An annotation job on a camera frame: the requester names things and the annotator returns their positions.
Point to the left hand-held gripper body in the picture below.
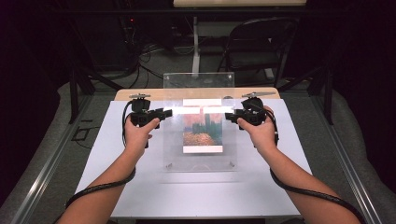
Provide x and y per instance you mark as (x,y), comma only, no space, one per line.
(140,116)

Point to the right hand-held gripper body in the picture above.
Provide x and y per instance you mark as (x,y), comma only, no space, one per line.
(255,113)

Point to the clear acrylic photo frame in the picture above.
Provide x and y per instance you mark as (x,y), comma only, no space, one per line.
(202,130)

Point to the person's left hand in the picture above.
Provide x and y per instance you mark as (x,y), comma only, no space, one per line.
(137,138)

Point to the person's right hand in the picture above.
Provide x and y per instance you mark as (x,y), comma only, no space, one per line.
(264,135)

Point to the light wooden table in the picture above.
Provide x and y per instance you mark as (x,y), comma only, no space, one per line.
(155,94)

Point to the black folding chair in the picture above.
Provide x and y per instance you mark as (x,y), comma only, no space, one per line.
(255,59)

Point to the white desk leg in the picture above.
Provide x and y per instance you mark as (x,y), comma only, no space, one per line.
(195,53)

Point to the black metal stand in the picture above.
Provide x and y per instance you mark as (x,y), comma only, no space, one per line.
(327,96)
(74,99)

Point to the dark equipment rack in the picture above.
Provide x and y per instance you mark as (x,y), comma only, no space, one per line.
(130,34)

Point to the white board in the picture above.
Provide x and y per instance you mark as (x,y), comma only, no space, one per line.
(202,196)

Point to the black horizontal metal bar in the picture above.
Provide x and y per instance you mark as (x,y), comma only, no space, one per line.
(124,11)

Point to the grey cloth floor cover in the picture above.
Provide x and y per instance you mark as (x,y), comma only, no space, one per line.
(361,130)

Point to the pale wooden desk top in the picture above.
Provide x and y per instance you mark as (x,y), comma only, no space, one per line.
(236,2)

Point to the aluminium rail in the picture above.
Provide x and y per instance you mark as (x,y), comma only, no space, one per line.
(351,174)
(46,174)

